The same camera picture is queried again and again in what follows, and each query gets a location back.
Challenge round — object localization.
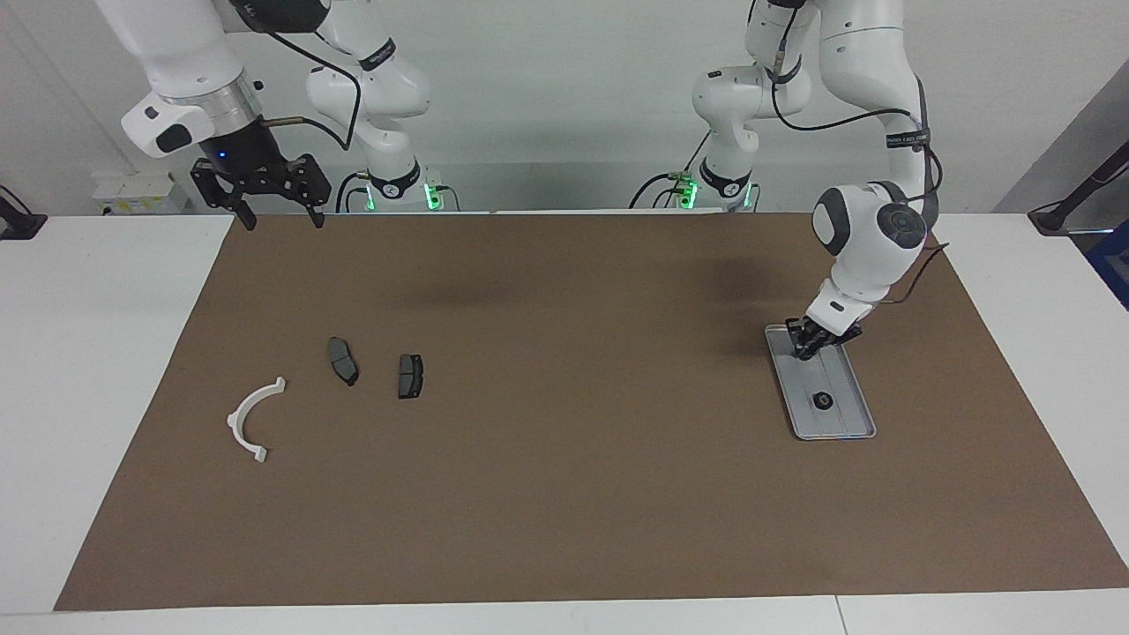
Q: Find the black base cable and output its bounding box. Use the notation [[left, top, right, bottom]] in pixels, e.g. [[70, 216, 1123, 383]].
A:
[[629, 132, 712, 210], [335, 172, 371, 214]]

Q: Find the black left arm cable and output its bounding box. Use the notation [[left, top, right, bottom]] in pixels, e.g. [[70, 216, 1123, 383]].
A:
[[770, 0, 951, 307]]

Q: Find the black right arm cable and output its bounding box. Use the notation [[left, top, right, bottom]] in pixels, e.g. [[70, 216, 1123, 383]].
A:
[[234, 0, 363, 151]]

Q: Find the brown table mat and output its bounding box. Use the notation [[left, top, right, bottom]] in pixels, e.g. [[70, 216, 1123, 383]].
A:
[[53, 212, 1129, 612]]

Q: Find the curved dark brake pad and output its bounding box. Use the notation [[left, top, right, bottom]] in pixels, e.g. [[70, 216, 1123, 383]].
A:
[[327, 336, 360, 387]]

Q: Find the white half ring bracket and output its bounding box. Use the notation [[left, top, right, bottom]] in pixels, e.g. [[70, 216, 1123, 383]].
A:
[[227, 377, 288, 464]]

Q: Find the blue box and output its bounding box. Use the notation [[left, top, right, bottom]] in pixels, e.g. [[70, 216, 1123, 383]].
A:
[[1087, 220, 1129, 311]]

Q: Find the black clamp stand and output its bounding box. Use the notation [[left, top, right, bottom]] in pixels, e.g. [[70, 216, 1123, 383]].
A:
[[0, 183, 48, 241], [1028, 141, 1129, 235]]

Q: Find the silver metal tray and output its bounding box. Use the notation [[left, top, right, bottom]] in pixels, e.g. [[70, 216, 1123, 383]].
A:
[[764, 324, 878, 441]]

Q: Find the white power strip box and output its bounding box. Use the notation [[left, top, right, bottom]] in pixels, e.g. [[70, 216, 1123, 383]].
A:
[[92, 172, 189, 215]]

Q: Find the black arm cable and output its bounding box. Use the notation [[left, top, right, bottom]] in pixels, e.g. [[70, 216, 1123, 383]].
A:
[[770, 0, 951, 307], [234, 0, 363, 151]]

